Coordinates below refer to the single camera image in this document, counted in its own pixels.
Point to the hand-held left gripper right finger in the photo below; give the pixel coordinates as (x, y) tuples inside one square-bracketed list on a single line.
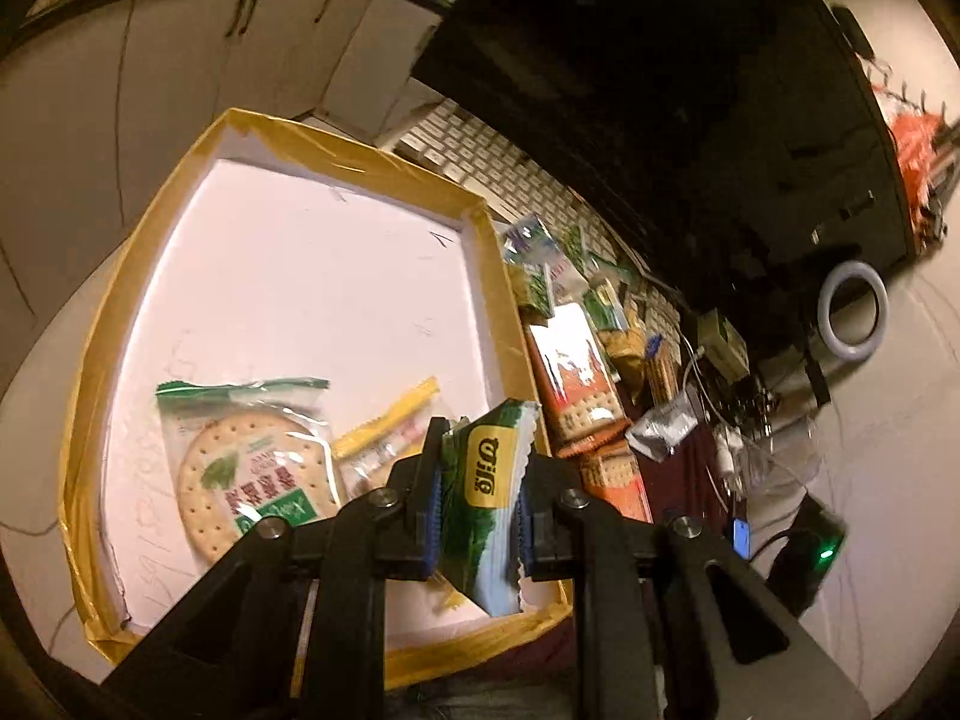
[(525, 532)]

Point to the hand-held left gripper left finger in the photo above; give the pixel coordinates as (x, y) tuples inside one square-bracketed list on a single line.
[(426, 521)]

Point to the green snack packet yellow label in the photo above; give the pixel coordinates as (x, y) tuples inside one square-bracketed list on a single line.
[(487, 480)]

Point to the round cracker clear packet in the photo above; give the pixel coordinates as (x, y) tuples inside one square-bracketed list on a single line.
[(225, 457)]

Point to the yellow taped cardboard box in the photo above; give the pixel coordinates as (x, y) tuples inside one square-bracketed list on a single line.
[(352, 157)]

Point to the orange cracker packet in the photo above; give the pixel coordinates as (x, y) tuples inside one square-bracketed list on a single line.
[(615, 472)]

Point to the yellow striped snack stick packet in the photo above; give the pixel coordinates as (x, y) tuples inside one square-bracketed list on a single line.
[(390, 416)]

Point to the maroon table cloth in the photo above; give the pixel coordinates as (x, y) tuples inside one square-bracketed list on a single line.
[(686, 480)]

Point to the red cracker packet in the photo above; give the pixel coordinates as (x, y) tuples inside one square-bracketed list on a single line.
[(574, 367)]

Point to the silver foil packet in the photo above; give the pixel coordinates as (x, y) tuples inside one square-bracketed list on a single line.
[(664, 427)]

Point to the white charger adapter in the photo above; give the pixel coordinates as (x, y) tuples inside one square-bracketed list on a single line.
[(726, 454)]

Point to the small blue adapter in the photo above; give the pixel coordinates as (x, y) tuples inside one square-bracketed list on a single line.
[(741, 538)]

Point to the pile of small snack packets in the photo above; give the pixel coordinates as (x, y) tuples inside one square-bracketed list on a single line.
[(592, 292)]

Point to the olive small box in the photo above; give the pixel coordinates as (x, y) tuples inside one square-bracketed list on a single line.
[(724, 341)]

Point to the black device with green light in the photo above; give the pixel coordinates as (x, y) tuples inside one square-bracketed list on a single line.
[(802, 555)]

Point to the white computer keyboard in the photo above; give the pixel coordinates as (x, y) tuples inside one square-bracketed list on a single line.
[(465, 142)]

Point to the black monitor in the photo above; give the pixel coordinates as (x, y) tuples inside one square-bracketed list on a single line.
[(675, 90)]

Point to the orange bag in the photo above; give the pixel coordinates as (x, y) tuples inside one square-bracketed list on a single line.
[(915, 150)]

